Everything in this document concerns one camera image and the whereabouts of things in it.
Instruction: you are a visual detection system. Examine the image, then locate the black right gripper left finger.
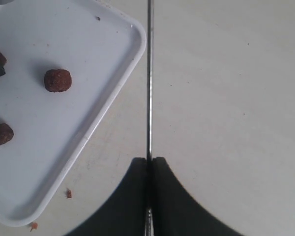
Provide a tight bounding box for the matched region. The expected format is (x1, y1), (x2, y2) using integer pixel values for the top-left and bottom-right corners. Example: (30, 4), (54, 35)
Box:
(67, 157), (147, 236)

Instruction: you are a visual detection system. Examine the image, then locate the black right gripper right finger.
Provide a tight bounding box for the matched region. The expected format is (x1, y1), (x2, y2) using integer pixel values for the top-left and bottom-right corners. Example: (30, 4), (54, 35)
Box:
(151, 157), (241, 236)

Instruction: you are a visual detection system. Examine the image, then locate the thin metal skewer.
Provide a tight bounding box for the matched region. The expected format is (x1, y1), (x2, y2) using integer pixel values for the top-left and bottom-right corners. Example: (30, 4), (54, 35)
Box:
(145, 0), (154, 236)

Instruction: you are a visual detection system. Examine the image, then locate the dark red ball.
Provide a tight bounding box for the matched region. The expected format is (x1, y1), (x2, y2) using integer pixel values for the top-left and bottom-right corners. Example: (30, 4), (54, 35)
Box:
(0, 123), (14, 146)
(44, 69), (72, 92)

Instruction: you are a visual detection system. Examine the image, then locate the dark red ball front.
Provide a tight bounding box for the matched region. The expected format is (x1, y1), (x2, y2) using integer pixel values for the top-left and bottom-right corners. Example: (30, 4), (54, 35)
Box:
(0, 123), (14, 146)

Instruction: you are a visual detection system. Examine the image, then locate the orange crumb beside tray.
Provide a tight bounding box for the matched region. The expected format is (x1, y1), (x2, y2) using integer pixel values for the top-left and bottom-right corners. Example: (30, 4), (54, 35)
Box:
(65, 188), (72, 199)

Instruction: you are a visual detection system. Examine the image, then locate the orange crumb near tray corner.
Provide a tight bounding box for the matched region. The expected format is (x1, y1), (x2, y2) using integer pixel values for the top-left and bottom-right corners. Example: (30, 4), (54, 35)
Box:
(30, 222), (38, 232)

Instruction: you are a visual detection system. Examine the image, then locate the white rectangular plastic tray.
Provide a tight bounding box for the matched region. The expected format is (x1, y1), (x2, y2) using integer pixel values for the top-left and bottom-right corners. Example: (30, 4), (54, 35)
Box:
(0, 0), (146, 227)

